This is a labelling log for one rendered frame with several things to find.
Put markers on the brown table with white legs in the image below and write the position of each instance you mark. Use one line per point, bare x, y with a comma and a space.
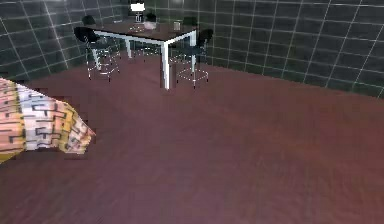
156, 32

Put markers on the grey cup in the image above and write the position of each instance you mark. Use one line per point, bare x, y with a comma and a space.
177, 25

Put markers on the dark plant in white pot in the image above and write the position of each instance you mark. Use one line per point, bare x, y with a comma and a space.
150, 22

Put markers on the white shade table lamp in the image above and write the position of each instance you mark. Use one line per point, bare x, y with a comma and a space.
137, 7

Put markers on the patterned pink and yellow bed cover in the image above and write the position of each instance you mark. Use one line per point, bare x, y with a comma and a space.
36, 120

